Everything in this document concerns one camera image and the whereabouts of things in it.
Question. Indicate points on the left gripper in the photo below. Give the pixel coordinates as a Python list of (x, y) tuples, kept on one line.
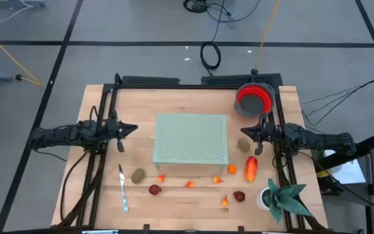
[(113, 129)]

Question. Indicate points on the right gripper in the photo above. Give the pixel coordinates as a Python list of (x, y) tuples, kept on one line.
[(267, 133)]

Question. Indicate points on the brown fuzzy kiwi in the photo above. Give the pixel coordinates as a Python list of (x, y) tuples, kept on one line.
[(243, 145), (138, 175)]

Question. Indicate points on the red collapsible bowl grey rim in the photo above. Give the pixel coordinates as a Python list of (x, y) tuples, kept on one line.
[(255, 104)]

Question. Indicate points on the red orange mango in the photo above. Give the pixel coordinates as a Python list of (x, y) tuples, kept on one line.
[(251, 169)]

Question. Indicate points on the orange mandarin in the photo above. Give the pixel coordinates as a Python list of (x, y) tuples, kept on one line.
[(232, 169)]

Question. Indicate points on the yellow orange toy pear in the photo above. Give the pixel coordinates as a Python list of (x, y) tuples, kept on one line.
[(224, 202), (161, 178), (190, 184), (217, 180)]

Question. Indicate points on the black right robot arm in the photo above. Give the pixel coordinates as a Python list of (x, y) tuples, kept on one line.
[(320, 139)]

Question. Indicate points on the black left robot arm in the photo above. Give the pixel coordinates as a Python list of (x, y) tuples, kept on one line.
[(63, 133)]

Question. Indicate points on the black perforated box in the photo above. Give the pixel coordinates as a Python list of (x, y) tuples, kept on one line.
[(239, 79)]

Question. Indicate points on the pale green perforated metal shelf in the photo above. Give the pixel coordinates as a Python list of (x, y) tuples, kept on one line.
[(190, 139)]

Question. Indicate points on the dark red pomegranate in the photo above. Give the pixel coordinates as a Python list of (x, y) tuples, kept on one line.
[(239, 196), (154, 189)]

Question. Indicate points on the green artificial plant white pot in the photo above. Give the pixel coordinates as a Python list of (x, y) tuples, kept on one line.
[(284, 198)]

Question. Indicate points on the white board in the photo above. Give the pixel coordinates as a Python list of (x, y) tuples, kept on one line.
[(346, 169)]

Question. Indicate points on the black diagonal bar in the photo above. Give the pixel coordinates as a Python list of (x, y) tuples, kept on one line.
[(352, 152)]

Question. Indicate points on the silver metal strip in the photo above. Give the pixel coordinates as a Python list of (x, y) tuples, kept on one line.
[(101, 232)]

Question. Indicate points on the small black bracket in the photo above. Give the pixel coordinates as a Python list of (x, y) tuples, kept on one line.
[(146, 227), (240, 229)]

